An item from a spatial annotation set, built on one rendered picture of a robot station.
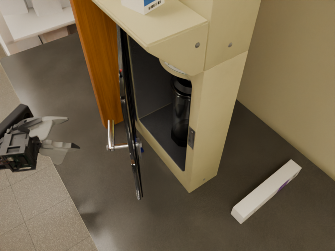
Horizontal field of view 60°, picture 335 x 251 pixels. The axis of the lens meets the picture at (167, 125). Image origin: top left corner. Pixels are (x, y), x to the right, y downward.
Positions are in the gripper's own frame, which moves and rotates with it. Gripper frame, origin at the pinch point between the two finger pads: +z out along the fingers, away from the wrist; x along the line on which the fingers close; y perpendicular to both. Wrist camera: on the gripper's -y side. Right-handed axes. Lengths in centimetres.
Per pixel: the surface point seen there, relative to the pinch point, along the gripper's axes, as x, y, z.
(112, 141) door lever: 0.6, 4.6, 9.6
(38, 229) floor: -120, -28, -52
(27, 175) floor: -120, -68, -64
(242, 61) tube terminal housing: 18.7, 2.5, 37.8
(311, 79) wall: -2, -12, 67
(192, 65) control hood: 23.6, 8.3, 26.2
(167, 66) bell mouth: 12.4, -5.9, 24.0
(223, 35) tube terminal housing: 27.0, 5.5, 31.8
